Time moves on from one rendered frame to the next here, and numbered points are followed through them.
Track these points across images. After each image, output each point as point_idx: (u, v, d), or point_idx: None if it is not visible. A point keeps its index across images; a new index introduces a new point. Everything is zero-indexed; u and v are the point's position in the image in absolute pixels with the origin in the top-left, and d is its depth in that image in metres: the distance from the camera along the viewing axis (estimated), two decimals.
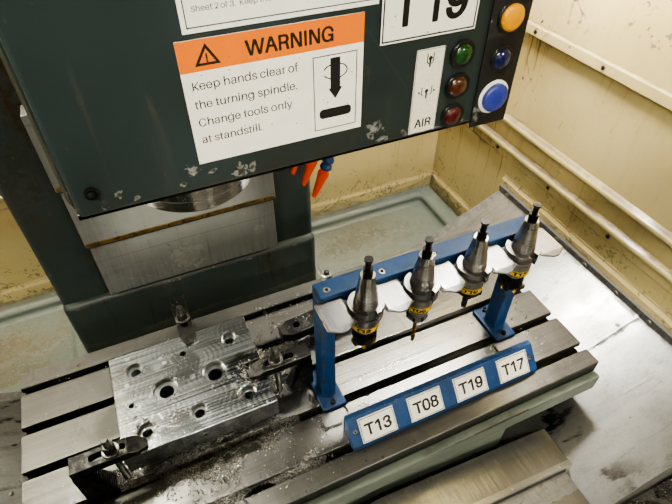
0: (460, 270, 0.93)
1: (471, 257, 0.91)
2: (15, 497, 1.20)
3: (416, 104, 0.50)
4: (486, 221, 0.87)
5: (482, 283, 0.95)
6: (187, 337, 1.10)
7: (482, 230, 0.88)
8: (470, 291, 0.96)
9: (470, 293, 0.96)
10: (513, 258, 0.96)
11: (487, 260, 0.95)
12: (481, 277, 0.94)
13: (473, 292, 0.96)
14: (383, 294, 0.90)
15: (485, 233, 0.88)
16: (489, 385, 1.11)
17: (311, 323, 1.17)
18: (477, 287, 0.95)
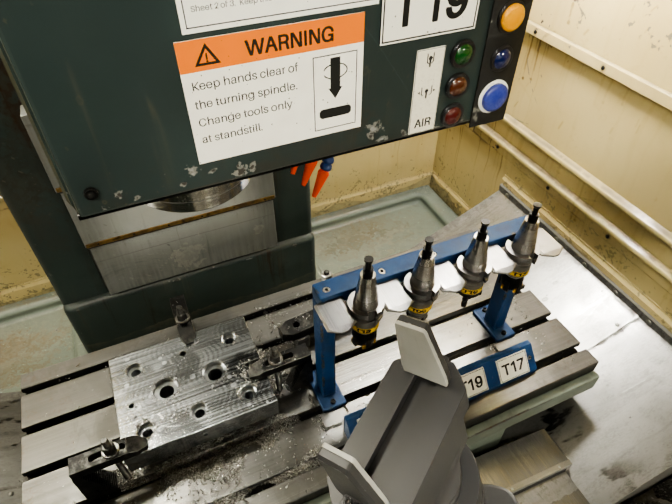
0: (460, 270, 0.93)
1: (471, 257, 0.91)
2: (15, 497, 1.20)
3: (416, 104, 0.50)
4: (486, 221, 0.87)
5: (482, 283, 0.95)
6: (187, 337, 1.10)
7: (482, 230, 0.88)
8: (470, 291, 0.96)
9: (470, 293, 0.96)
10: (513, 258, 0.96)
11: (487, 260, 0.95)
12: (481, 277, 0.94)
13: (473, 292, 0.96)
14: (383, 294, 0.90)
15: (485, 233, 0.88)
16: (489, 385, 1.11)
17: (311, 323, 1.17)
18: (477, 287, 0.95)
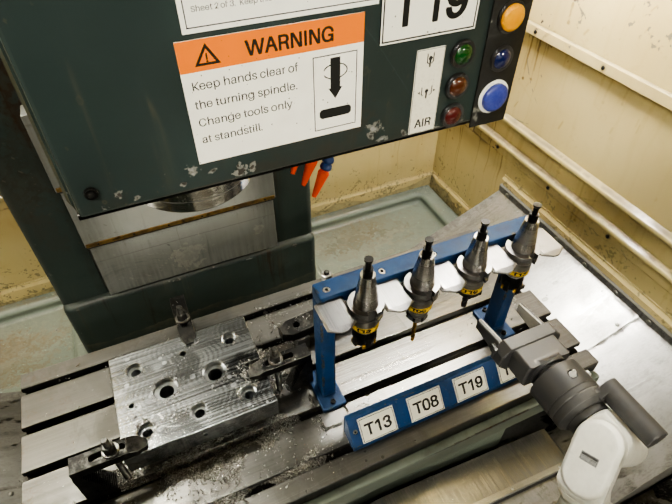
0: (460, 270, 0.93)
1: (471, 257, 0.91)
2: (15, 497, 1.20)
3: (416, 104, 0.50)
4: (486, 221, 0.87)
5: (482, 283, 0.95)
6: (187, 337, 1.10)
7: (482, 230, 0.88)
8: (470, 291, 0.96)
9: (470, 293, 0.96)
10: (513, 258, 0.96)
11: (487, 260, 0.95)
12: (481, 277, 0.94)
13: (473, 292, 0.96)
14: (383, 294, 0.90)
15: (485, 233, 0.88)
16: (489, 385, 1.11)
17: (311, 323, 1.17)
18: (477, 287, 0.95)
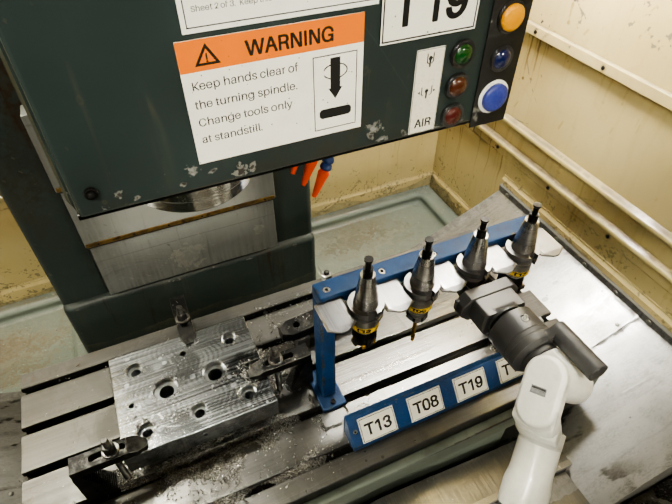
0: (460, 268, 0.93)
1: (471, 255, 0.91)
2: (15, 497, 1.20)
3: (416, 104, 0.50)
4: (486, 219, 0.87)
5: (482, 281, 0.95)
6: (187, 337, 1.10)
7: (482, 228, 0.88)
8: (470, 289, 0.95)
9: None
10: (513, 258, 0.96)
11: (487, 258, 0.95)
12: (481, 275, 0.94)
13: None
14: (383, 294, 0.90)
15: (485, 231, 0.88)
16: (489, 385, 1.11)
17: (311, 323, 1.17)
18: (477, 285, 0.95)
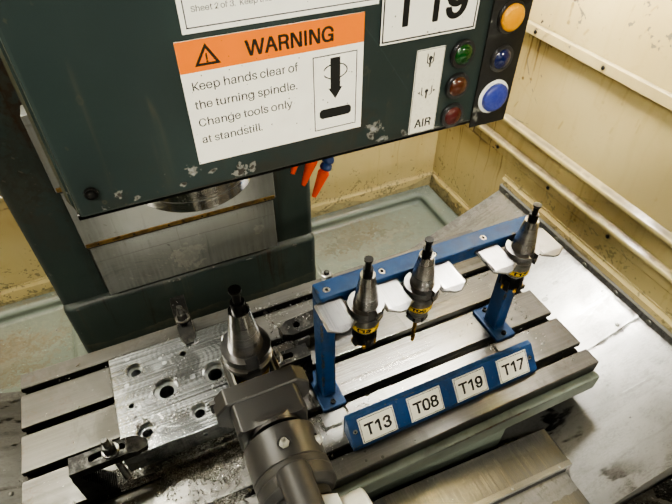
0: (221, 354, 0.64)
1: (230, 337, 0.63)
2: (15, 497, 1.20)
3: (416, 104, 0.50)
4: (235, 290, 0.58)
5: (259, 370, 0.66)
6: (187, 337, 1.10)
7: (233, 302, 0.59)
8: (244, 381, 0.67)
9: None
10: (513, 258, 0.96)
11: (267, 337, 0.66)
12: (254, 363, 0.65)
13: None
14: (383, 294, 0.90)
15: (238, 306, 0.59)
16: (489, 385, 1.11)
17: (311, 323, 1.17)
18: (253, 376, 0.66)
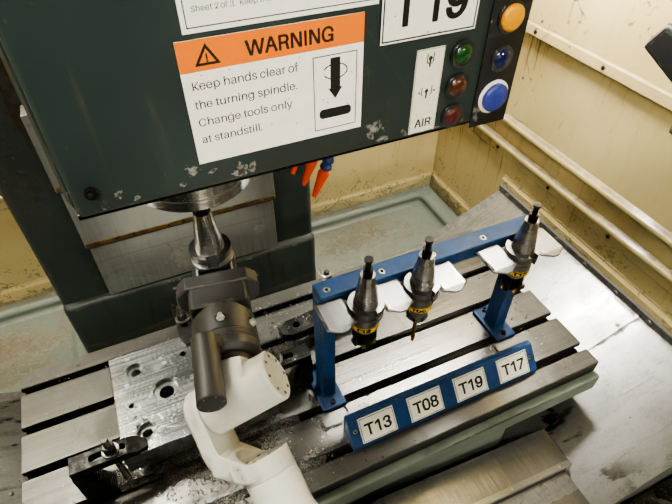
0: (188, 251, 0.78)
1: (194, 236, 0.75)
2: (15, 497, 1.20)
3: (416, 104, 0.50)
4: None
5: (219, 270, 0.79)
6: (187, 337, 1.10)
7: None
8: None
9: None
10: (513, 258, 0.96)
11: (228, 243, 0.79)
12: (215, 262, 0.78)
13: None
14: (383, 294, 0.90)
15: None
16: (489, 385, 1.11)
17: (311, 323, 1.17)
18: None
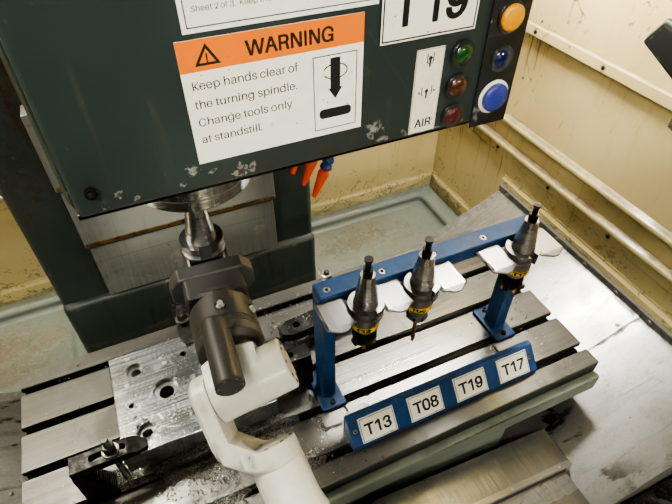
0: (179, 242, 0.75)
1: (186, 226, 0.73)
2: (15, 497, 1.20)
3: (416, 104, 0.50)
4: None
5: (212, 260, 0.77)
6: (187, 337, 1.10)
7: None
8: None
9: None
10: (513, 258, 0.96)
11: (220, 232, 0.77)
12: (207, 252, 0.76)
13: None
14: (383, 294, 0.90)
15: None
16: (489, 385, 1.11)
17: (311, 323, 1.17)
18: None
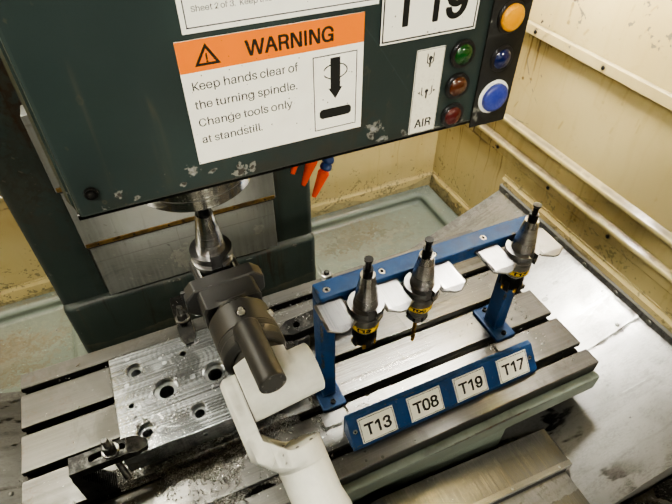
0: (190, 254, 0.77)
1: (197, 238, 0.75)
2: (15, 497, 1.20)
3: (416, 104, 0.50)
4: None
5: (222, 269, 0.79)
6: (187, 337, 1.10)
7: None
8: None
9: None
10: (513, 258, 0.96)
11: (228, 242, 0.79)
12: (218, 262, 0.78)
13: None
14: (383, 294, 0.90)
15: None
16: (489, 385, 1.11)
17: (311, 323, 1.17)
18: None
